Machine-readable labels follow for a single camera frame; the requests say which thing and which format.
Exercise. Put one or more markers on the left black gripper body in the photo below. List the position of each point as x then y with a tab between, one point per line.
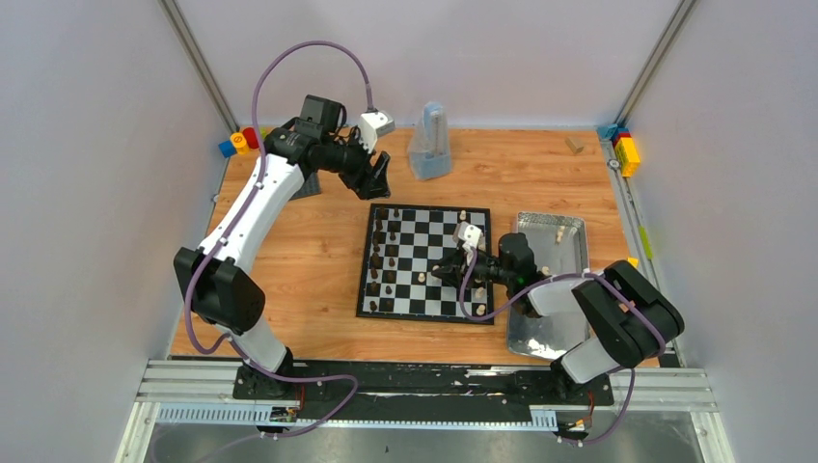
367	175

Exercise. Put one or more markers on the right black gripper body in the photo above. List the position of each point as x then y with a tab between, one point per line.
486	269

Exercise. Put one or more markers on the black white chessboard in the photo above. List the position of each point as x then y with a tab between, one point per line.
402	241

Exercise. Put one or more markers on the clear plastic container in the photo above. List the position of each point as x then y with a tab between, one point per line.
570	256

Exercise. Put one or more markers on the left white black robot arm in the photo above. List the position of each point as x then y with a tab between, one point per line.
214	277

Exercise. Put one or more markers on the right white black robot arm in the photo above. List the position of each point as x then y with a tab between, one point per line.
631	320

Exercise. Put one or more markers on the grey lego baseplate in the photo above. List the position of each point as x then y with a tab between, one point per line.
311	187

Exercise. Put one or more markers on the silver metal tray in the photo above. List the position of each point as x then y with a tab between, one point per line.
548	337

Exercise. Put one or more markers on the colourful toy blocks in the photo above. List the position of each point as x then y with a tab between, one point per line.
246	141

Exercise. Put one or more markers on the small wooden block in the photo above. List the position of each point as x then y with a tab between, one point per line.
575	144

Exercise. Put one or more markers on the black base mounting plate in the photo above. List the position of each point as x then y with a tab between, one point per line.
420	392

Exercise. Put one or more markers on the stacked lego bricks right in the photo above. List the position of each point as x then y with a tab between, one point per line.
624	147

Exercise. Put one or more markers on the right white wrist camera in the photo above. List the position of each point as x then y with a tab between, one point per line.
469	237

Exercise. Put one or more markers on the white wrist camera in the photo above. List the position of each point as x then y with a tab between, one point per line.
373	125
469	237

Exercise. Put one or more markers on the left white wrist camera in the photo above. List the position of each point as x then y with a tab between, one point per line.
373	125

